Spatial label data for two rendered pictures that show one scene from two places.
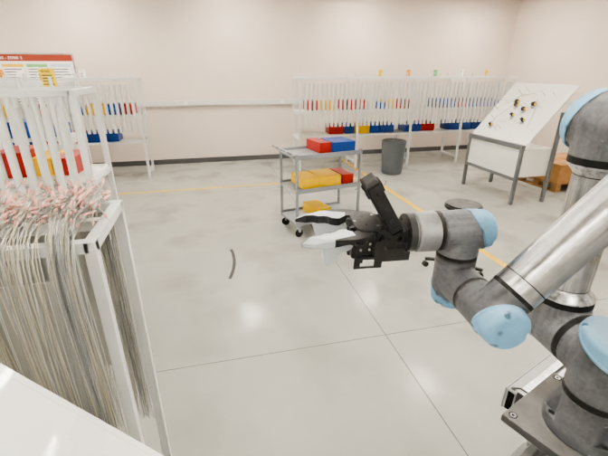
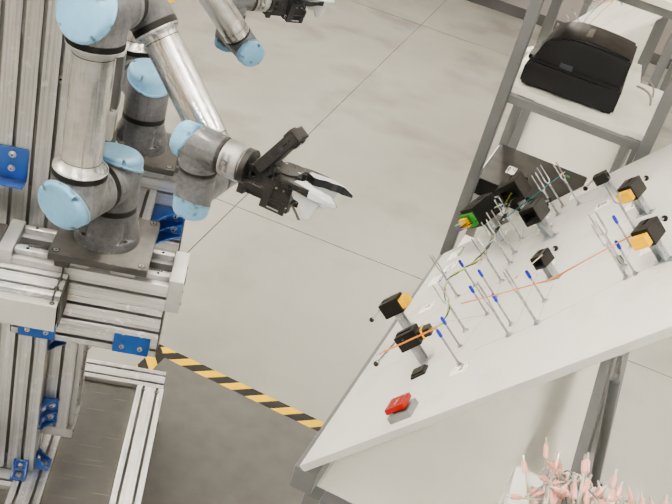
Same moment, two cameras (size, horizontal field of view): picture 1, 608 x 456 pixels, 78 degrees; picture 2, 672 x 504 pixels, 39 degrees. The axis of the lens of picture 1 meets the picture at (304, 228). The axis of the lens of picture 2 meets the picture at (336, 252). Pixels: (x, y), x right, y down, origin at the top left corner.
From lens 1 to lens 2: 2.22 m
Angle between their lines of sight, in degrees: 122
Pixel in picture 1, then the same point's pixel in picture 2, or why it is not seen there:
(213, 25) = not seen: outside the picture
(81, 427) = (496, 384)
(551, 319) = (108, 186)
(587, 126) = (126, 18)
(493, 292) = not seen: hidden behind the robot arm
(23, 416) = (539, 362)
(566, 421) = (136, 229)
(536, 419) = (130, 255)
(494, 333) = not seen: hidden behind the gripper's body
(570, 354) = (129, 187)
